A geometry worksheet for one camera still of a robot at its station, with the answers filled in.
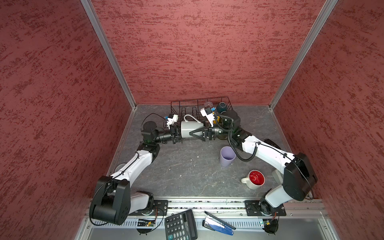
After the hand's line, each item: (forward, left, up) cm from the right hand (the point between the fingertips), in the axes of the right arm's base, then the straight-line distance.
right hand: (191, 132), depth 69 cm
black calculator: (-34, +6, -27) cm, 44 cm away
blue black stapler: (-33, -9, -28) cm, 44 cm away
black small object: (+11, -53, -30) cm, 62 cm away
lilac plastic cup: (-5, -19, -14) cm, 24 cm away
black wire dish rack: (+47, -1, -31) cm, 56 cm away
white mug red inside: (-14, -35, -28) cm, 47 cm away
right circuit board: (-35, -38, -31) cm, 60 cm away
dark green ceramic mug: (+33, -21, -17) cm, 43 cm away
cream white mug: (0, +1, +4) cm, 4 cm away
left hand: (0, 0, -2) cm, 2 cm away
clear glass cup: (+39, -12, -18) cm, 45 cm away
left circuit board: (-32, +25, -32) cm, 51 cm away
